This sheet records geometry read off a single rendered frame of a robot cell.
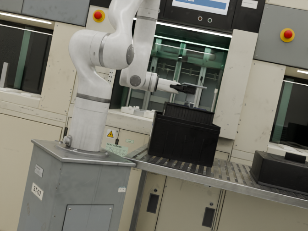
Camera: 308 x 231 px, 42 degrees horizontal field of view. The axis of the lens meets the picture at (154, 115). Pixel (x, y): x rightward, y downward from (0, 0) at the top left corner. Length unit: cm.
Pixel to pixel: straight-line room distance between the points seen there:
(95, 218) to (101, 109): 36
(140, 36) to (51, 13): 69
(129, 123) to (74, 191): 85
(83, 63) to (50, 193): 44
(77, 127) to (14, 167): 100
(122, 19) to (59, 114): 92
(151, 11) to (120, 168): 70
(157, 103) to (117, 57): 166
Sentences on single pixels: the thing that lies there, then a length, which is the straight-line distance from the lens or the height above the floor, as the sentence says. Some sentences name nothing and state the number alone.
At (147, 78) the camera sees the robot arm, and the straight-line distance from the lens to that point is 175.
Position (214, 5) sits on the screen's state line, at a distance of 212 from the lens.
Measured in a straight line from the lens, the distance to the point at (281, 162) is 158.
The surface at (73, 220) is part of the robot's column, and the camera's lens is 137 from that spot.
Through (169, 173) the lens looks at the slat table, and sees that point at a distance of 147.
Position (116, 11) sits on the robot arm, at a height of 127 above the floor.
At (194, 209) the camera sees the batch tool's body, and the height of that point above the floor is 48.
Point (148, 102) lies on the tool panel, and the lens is 294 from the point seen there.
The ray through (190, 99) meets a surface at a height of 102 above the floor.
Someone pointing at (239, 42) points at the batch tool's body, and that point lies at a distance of 204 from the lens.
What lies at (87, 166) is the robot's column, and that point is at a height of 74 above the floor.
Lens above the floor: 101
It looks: 3 degrees down
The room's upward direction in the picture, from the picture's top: 12 degrees clockwise
